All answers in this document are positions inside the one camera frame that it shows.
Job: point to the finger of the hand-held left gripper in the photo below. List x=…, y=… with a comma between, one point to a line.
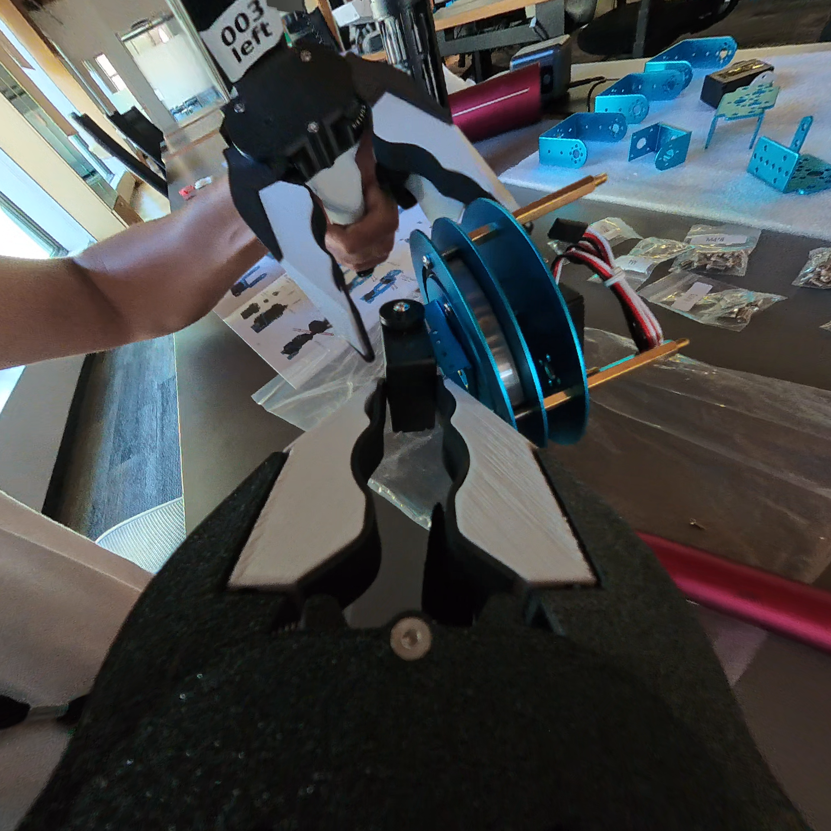
x=298, y=240
x=428, y=130

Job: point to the pile of small screw bags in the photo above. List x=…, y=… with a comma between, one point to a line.
x=714, y=266

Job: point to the wooden background table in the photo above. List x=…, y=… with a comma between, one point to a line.
x=493, y=13

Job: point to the group of blue metal brackets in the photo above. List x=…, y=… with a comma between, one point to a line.
x=584, y=139

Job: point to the person's left hand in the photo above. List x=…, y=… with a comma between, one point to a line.
x=363, y=243

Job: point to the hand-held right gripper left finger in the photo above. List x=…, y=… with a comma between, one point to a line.
x=305, y=519

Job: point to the black box device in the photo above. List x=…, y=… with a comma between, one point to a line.
x=542, y=65

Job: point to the white instruction sheet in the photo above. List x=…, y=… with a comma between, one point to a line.
x=272, y=324

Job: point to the white foam sheet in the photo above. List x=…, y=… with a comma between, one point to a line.
x=681, y=185

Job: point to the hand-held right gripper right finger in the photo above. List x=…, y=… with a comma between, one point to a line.
x=519, y=519

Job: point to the grey desk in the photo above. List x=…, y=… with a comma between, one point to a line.
x=214, y=454

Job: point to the person's left forearm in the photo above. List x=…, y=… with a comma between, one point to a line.
x=130, y=292

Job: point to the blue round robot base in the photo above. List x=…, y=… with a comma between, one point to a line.
x=506, y=292

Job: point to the white mesh wastebasket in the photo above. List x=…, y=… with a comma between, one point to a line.
x=143, y=535

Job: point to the maroon metal cylinder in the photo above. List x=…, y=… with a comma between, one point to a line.
x=500, y=100

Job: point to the black servo motor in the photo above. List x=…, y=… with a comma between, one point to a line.
x=727, y=84

